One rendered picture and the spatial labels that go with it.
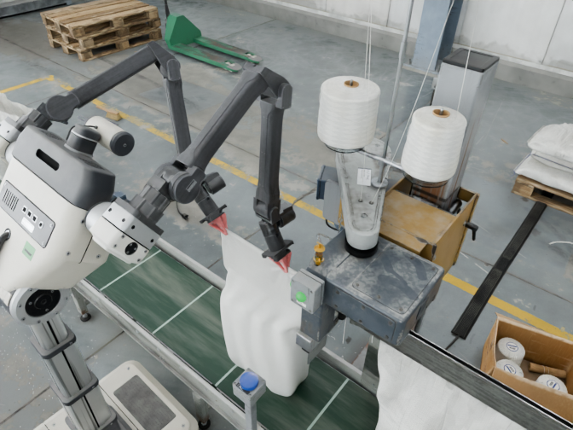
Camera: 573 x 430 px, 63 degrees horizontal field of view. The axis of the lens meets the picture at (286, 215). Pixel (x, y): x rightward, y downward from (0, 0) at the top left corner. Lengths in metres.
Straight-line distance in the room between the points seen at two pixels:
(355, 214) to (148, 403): 1.39
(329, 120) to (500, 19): 5.09
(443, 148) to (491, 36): 5.18
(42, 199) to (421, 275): 1.00
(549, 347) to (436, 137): 1.89
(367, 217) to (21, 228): 0.92
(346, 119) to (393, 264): 0.40
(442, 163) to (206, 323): 1.49
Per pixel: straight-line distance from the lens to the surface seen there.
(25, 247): 1.39
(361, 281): 1.20
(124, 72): 1.69
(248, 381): 1.58
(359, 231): 1.22
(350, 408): 2.10
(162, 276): 2.58
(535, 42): 6.22
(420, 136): 1.19
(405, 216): 1.43
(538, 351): 2.91
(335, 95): 1.27
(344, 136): 1.30
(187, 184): 1.18
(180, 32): 6.69
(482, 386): 1.42
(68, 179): 1.28
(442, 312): 3.02
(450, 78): 1.36
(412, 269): 1.26
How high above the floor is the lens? 2.20
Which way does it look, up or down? 39 degrees down
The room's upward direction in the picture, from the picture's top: 2 degrees clockwise
